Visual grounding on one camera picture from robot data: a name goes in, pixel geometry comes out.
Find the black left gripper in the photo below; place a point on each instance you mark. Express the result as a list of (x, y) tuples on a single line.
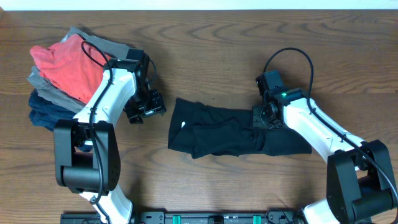
[(147, 110)]

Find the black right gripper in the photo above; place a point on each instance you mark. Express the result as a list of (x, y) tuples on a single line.
[(257, 121)]

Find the black polo shirt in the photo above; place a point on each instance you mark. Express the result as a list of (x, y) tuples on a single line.
[(201, 130)]

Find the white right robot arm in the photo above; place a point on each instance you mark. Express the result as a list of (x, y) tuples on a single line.
[(360, 181)]

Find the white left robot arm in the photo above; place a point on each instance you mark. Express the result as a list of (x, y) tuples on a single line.
[(87, 159)]

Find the grey folded shirt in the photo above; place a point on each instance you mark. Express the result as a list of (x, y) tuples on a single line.
[(50, 92)]

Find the red folded shirt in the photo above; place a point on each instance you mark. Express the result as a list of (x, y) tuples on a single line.
[(71, 66)]

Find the navy folded shirt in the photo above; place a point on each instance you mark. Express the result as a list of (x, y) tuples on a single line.
[(46, 114)]

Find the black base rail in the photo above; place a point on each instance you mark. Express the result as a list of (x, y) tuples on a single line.
[(159, 217)]

